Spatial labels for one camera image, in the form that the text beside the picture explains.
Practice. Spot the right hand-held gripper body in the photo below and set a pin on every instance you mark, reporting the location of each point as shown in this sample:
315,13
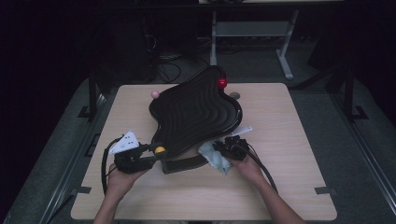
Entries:
236,149

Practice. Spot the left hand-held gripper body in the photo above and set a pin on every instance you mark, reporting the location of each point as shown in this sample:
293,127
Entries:
124,144

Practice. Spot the light blue cloth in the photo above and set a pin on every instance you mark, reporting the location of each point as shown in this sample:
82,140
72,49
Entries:
214,158

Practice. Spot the yellow ball knob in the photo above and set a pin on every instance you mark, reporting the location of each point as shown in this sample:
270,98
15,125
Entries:
160,150

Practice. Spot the black wavy tray stand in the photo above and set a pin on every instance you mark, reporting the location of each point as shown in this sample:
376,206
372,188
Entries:
193,115

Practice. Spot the pink ball knob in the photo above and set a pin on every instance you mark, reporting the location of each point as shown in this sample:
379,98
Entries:
155,94

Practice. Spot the red ball knob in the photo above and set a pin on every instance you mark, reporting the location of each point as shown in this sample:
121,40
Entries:
222,82

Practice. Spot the person's right hand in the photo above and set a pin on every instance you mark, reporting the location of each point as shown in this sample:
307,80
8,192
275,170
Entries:
249,169

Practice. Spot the person's left hand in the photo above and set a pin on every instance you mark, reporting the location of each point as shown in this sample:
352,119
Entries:
120,185

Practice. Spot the dark tape strip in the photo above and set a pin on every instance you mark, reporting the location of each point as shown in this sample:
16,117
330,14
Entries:
322,190
84,189

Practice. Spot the black metal post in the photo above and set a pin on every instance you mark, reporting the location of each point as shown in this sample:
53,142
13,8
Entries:
349,93
92,93

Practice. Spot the aluminium frame rail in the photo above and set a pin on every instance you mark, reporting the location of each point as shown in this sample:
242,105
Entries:
70,174
370,161

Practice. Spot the white metal table frame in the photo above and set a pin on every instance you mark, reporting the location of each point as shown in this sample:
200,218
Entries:
249,28

